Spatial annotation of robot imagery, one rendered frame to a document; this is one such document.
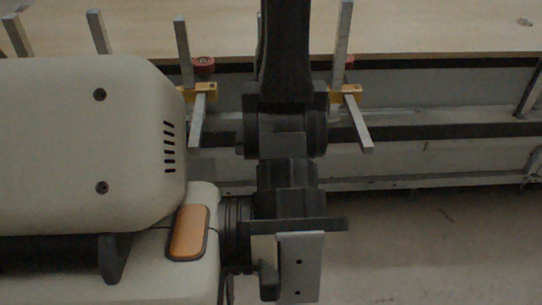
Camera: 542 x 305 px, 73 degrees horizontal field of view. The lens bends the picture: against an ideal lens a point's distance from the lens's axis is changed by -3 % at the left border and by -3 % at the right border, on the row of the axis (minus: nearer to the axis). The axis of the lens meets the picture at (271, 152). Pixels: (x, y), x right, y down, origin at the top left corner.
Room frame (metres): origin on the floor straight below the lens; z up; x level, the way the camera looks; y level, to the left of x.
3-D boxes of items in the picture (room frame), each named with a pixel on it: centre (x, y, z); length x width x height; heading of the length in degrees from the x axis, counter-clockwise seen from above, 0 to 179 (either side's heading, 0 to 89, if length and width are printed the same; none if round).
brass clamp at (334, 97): (1.14, -0.25, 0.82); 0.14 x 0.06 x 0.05; 93
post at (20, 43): (1.08, 0.77, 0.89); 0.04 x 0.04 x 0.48; 3
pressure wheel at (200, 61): (1.22, 0.24, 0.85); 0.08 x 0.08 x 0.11
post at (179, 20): (1.11, 0.27, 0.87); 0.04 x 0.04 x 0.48; 3
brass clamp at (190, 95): (1.11, 0.25, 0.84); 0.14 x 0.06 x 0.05; 93
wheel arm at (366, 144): (1.05, -0.27, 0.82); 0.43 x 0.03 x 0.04; 3
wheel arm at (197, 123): (1.02, 0.23, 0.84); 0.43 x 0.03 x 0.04; 3
